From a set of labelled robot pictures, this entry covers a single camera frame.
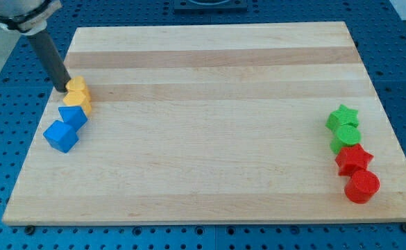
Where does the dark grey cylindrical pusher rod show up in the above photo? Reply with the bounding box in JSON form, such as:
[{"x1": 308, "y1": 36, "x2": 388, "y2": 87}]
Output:
[{"x1": 27, "y1": 29, "x2": 71, "y2": 92}]

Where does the blue cube block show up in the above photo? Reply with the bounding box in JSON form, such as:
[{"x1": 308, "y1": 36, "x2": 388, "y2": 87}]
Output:
[{"x1": 43, "y1": 120, "x2": 78, "y2": 153}]

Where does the yellow heart block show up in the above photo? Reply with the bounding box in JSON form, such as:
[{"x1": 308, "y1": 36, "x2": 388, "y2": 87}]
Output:
[{"x1": 66, "y1": 76, "x2": 91, "y2": 101}]

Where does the yellow hexagon block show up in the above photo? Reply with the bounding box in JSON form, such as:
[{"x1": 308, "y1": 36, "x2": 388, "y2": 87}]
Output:
[{"x1": 62, "y1": 92, "x2": 92, "y2": 117}]

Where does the blue triangle block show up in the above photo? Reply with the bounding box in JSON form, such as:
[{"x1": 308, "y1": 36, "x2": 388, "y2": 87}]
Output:
[{"x1": 58, "y1": 106, "x2": 88, "y2": 131}]

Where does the light wooden board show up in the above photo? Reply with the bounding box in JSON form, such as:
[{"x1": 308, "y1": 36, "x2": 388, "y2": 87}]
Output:
[{"x1": 3, "y1": 22, "x2": 406, "y2": 226}]

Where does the green star block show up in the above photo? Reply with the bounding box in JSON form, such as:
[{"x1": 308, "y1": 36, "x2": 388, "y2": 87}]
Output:
[{"x1": 325, "y1": 104, "x2": 360, "y2": 132}]

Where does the green cylinder block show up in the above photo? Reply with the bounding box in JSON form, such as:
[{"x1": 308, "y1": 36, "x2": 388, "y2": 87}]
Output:
[{"x1": 330, "y1": 125, "x2": 362, "y2": 154}]

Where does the red star block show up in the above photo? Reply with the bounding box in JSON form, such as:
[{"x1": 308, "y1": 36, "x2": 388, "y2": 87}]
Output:
[{"x1": 335, "y1": 144, "x2": 374, "y2": 176}]

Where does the red cylinder block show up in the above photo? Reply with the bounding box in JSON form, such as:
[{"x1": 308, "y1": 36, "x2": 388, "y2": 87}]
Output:
[{"x1": 344, "y1": 170, "x2": 380, "y2": 204}]

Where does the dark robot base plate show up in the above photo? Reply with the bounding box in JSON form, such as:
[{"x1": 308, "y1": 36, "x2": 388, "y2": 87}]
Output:
[{"x1": 173, "y1": 0, "x2": 248, "y2": 13}]

